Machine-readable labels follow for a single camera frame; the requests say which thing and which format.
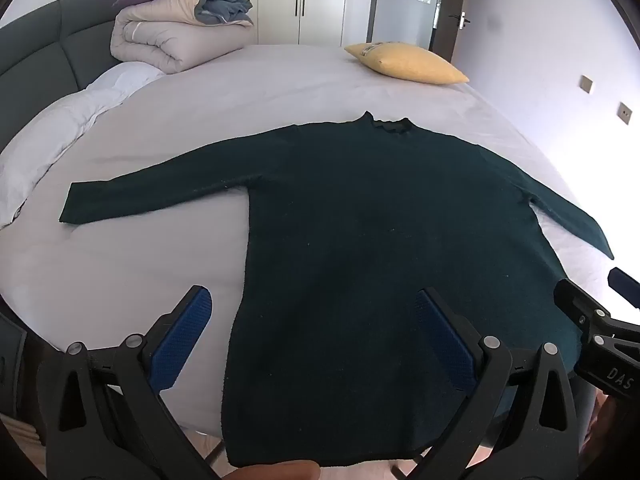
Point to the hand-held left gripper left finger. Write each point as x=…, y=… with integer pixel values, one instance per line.
x=185, y=335

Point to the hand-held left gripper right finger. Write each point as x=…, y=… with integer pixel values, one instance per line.
x=445, y=340

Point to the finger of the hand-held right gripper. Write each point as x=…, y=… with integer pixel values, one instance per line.
x=626, y=286
x=580, y=307

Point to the dark green sweater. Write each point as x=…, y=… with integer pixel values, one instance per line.
x=375, y=235

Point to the person's left hand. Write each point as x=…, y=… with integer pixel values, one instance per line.
x=275, y=471

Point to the dark bedside cabinet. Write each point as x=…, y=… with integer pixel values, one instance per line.
x=10, y=360

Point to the white pillow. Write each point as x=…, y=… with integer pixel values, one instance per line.
x=60, y=120

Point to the bed with white sheet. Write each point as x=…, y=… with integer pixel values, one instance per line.
x=300, y=85

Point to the yellow pillow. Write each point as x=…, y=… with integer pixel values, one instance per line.
x=410, y=62

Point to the brown door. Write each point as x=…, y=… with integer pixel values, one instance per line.
x=445, y=45

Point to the folded beige comforter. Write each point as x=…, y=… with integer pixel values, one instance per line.
x=165, y=35

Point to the grey padded headboard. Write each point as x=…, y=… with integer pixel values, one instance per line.
x=50, y=45

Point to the blue grey blanket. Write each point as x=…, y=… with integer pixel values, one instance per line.
x=225, y=7

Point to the white wardrobe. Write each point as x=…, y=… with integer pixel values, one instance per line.
x=280, y=0

